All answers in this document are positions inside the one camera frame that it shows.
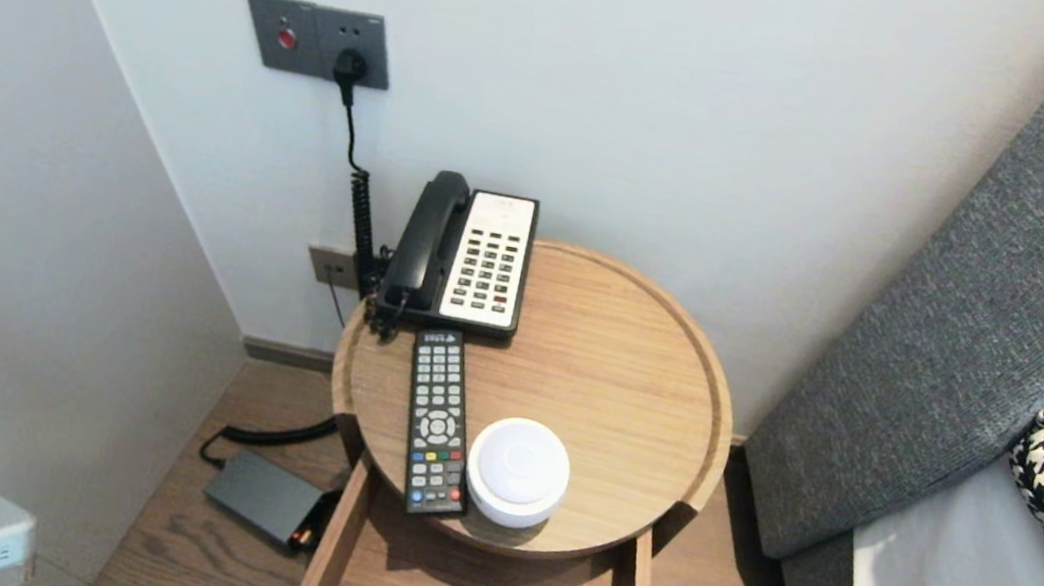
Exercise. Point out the grey switch plate red button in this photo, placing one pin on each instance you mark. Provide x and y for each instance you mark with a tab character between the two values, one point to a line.
277	33

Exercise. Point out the black remote control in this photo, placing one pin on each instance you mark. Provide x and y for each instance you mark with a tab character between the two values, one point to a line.
436	423

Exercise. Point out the black and white desk telephone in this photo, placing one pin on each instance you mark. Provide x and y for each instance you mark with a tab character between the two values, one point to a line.
490	264

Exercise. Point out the grey power adapter brick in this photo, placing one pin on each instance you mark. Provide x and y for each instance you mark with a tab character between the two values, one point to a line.
263	496

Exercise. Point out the beige wall phone socket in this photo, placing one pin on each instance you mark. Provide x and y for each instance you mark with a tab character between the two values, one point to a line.
329	266

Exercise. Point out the grey skirting board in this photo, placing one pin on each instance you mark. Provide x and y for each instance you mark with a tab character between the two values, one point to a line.
287	355

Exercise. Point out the white round lidded box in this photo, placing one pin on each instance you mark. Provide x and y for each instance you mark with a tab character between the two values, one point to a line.
519	469

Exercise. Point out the grey upholstered headboard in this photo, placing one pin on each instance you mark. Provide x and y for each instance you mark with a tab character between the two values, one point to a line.
959	341

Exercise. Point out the round wooden side table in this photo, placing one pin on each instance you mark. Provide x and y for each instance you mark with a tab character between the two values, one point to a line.
629	398

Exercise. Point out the black power plug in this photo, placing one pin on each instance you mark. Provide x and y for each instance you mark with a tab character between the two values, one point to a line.
350	67

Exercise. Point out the grey wall power socket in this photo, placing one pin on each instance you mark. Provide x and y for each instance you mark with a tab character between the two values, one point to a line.
367	34

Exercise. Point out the black telephone handset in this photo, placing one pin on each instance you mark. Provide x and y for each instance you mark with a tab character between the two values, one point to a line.
429	230

